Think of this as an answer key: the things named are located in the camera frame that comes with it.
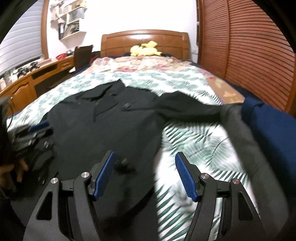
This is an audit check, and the black button-up coat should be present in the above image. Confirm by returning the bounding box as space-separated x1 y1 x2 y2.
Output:
11 79 232 241

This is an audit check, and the person's left hand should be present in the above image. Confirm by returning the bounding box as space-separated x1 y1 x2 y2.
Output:
0 159 29 187

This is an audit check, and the grey garment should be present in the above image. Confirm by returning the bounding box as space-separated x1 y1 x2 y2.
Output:
220 103 295 240

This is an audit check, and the wooden desk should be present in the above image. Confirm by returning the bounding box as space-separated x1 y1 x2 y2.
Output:
1 56 74 113

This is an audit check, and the red bowl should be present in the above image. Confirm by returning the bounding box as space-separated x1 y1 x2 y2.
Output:
56 53 67 61

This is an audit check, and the palm leaf print bedsheet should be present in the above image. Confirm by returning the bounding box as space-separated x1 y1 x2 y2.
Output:
9 68 253 240

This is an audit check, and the dark desk chair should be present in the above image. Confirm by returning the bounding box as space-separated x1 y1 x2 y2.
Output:
73 45 93 71

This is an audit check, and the grey window blind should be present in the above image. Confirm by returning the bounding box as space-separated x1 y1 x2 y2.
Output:
1 1 44 74

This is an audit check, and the navy blue garment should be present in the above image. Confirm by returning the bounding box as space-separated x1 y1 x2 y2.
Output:
241 97 295 184

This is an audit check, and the floral quilt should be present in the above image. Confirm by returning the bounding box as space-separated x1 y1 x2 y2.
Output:
89 55 202 73

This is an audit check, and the yellow plush toy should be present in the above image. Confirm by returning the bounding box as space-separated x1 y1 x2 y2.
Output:
130 41 162 57

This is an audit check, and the wooden headboard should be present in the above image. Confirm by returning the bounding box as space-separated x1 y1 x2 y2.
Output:
100 30 190 61

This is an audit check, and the wooden louvered wardrobe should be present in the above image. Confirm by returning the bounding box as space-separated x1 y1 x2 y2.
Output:
197 1 295 115

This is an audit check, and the white wall shelf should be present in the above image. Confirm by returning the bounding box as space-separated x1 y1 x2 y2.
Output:
49 1 87 42

